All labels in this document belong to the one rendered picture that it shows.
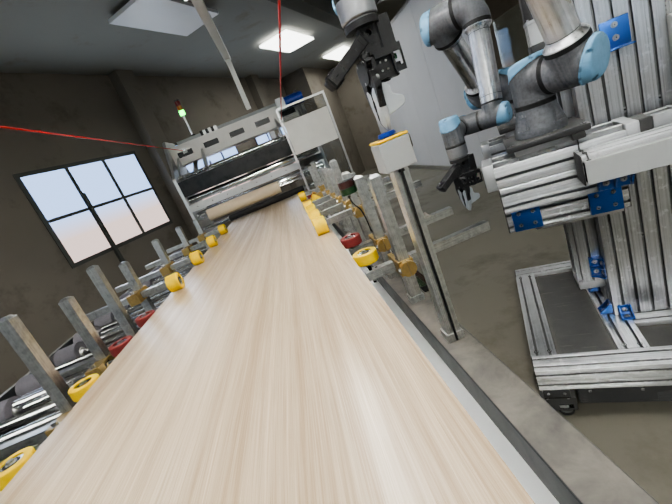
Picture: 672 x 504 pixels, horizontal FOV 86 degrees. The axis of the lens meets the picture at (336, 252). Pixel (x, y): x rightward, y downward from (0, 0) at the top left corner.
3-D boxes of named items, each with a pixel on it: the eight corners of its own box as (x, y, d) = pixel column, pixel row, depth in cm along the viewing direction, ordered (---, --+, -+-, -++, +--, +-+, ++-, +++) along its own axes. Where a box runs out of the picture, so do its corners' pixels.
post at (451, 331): (457, 328, 94) (403, 164, 82) (466, 337, 89) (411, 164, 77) (441, 335, 94) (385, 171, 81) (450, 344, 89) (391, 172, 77)
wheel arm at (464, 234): (486, 230, 121) (483, 218, 119) (491, 232, 117) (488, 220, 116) (367, 280, 119) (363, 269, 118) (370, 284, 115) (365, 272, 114)
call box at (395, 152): (407, 165, 83) (397, 132, 81) (418, 165, 76) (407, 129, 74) (380, 176, 83) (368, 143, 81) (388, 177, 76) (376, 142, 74)
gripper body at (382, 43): (409, 71, 71) (389, 5, 68) (369, 87, 71) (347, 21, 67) (397, 79, 78) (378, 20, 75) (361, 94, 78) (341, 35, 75)
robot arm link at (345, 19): (338, -3, 66) (332, 14, 74) (347, 23, 67) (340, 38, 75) (375, -18, 67) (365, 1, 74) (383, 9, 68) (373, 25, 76)
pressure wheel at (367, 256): (370, 276, 123) (358, 246, 120) (390, 274, 118) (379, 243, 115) (359, 288, 117) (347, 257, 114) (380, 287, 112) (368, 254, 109)
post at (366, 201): (401, 287, 144) (360, 173, 131) (404, 289, 141) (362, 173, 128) (393, 290, 144) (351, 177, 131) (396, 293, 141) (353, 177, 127)
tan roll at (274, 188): (326, 173, 390) (321, 162, 386) (327, 173, 378) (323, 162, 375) (203, 223, 384) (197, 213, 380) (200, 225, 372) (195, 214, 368)
